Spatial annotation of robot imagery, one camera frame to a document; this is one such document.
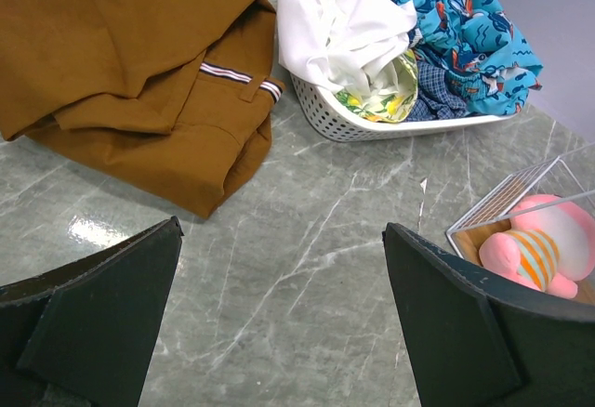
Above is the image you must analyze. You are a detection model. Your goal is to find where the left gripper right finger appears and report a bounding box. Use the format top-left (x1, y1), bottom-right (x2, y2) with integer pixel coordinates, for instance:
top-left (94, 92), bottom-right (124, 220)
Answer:
top-left (383, 223), bottom-right (594, 406)

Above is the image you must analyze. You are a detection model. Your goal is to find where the white wire wooden shelf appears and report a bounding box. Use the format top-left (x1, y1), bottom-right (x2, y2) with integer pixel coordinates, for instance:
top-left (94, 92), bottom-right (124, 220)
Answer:
top-left (446, 144), bottom-right (594, 305)

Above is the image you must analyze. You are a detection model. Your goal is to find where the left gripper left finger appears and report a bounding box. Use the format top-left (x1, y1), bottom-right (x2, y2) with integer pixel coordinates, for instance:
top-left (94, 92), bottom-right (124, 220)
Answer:
top-left (1, 217), bottom-right (183, 406)

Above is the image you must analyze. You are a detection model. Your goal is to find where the white laundry basket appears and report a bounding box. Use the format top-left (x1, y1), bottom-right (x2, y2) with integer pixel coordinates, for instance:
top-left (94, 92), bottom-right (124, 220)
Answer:
top-left (290, 72), bottom-right (509, 141)

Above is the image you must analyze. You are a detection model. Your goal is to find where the brown garment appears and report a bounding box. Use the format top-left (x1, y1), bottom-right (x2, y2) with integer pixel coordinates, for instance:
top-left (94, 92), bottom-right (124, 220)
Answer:
top-left (1, 0), bottom-right (283, 217)

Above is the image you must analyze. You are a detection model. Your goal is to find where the white green cloth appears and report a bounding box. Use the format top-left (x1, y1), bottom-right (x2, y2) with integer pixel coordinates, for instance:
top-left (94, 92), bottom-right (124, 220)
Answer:
top-left (277, 0), bottom-right (418, 124)

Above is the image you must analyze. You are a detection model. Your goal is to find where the blue patterned cloth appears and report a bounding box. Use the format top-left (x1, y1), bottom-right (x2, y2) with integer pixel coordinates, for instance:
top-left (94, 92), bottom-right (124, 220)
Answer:
top-left (391, 0), bottom-right (543, 122)

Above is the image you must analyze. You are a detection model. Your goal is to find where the pink frog plush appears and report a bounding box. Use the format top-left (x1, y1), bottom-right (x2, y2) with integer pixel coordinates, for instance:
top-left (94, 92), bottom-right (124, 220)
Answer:
top-left (479, 194), bottom-right (594, 299)

